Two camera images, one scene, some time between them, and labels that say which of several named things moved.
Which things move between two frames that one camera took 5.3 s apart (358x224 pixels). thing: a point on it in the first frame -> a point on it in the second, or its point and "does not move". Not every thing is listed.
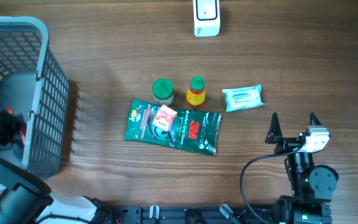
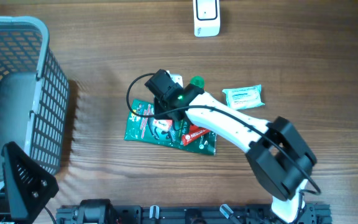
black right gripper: [275, 135] -> [158, 109]
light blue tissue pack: [243, 98] does not move
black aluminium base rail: [191, 214] does not move
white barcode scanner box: [206, 18] does not move
